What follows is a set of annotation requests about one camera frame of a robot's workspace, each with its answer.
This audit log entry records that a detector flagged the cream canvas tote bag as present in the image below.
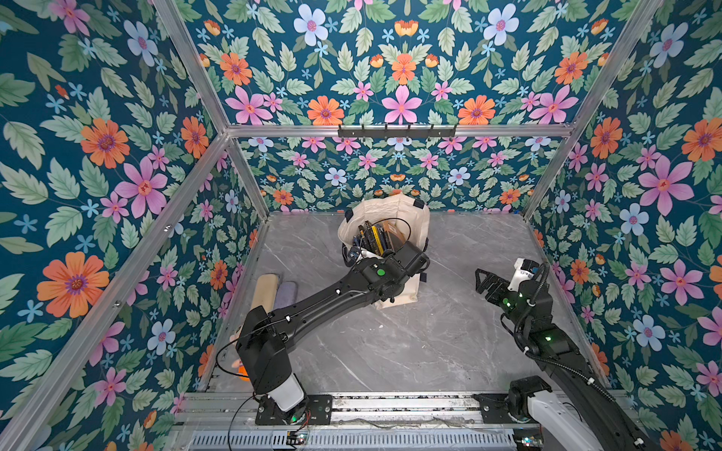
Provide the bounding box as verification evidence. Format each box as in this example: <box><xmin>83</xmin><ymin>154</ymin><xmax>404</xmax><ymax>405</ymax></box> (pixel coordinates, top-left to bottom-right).
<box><xmin>333</xmin><ymin>195</ymin><xmax>431</xmax><ymax>312</ymax></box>

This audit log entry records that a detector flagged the brown cover book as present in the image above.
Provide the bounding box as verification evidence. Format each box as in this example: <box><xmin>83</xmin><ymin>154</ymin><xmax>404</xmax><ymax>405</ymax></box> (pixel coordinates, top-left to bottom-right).
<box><xmin>381</xmin><ymin>218</ymin><xmax>412</xmax><ymax>251</ymax></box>

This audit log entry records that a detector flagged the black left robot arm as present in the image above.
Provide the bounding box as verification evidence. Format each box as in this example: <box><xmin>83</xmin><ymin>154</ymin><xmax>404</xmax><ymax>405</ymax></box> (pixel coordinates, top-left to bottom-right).
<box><xmin>235</xmin><ymin>242</ymin><xmax>430</xmax><ymax>417</ymax></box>

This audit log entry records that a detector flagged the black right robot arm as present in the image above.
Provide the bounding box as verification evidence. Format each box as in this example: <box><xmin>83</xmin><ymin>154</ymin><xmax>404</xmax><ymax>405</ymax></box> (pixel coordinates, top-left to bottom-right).
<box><xmin>475</xmin><ymin>262</ymin><xmax>661</xmax><ymax>450</ymax></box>

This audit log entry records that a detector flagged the yellow spine book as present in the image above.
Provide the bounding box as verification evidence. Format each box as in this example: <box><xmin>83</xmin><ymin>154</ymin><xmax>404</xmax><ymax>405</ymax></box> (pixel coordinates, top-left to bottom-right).
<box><xmin>370</xmin><ymin>225</ymin><xmax>387</xmax><ymax>256</ymax></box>

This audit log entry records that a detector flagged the black spine book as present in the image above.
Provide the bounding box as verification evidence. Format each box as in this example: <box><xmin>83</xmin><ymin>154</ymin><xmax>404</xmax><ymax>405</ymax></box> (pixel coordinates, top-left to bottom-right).
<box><xmin>358</xmin><ymin>225</ymin><xmax>377</xmax><ymax>254</ymax></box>

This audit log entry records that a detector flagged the purple fabric glasses case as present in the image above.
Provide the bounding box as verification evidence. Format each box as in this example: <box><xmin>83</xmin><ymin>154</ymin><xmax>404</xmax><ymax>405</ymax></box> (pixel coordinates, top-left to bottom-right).
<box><xmin>275</xmin><ymin>281</ymin><xmax>298</xmax><ymax>309</ymax></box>

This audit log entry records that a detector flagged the beige glasses case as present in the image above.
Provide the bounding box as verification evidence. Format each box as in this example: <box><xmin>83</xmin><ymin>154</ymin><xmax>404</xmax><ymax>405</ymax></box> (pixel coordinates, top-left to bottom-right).
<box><xmin>251</xmin><ymin>274</ymin><xmax>279</xmax><ymax>313</ymax></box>

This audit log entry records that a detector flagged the cartoon boy plush doll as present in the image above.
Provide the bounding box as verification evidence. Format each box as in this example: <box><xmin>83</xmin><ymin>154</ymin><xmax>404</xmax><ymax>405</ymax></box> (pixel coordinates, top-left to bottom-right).
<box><xmin>229</xmin><ymin>327</ymin><xmax>250</xmax><ymax>381</ymax></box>

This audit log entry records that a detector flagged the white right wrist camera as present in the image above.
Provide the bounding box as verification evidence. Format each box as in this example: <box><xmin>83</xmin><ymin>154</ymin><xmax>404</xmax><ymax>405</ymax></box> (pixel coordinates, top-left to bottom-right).
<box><xmin>508</xmin><ymin>257</ymin><xmax>541</xmax><ymax>291</ymax></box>

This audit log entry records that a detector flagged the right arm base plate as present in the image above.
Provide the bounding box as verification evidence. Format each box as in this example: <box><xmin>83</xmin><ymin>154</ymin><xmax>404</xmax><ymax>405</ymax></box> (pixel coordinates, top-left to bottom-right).
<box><xmin>472</xmin><ymin>393</ymin><xmax>531</xmax><ymax>424</ymax></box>

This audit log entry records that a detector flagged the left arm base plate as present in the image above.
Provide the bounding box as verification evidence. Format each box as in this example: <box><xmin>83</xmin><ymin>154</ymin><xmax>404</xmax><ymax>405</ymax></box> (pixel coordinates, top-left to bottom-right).
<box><xmin>255</xmin><ymin>395</ymin><xmax>334</xmax><ymax>427</ymax></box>

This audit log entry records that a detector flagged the black hook rail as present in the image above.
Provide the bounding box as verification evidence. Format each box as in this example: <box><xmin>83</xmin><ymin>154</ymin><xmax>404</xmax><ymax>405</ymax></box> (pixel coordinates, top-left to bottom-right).
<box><xmin>337</xmin><ymin>124</ymin><xmax>457</xmax><ymax>140</ymax></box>

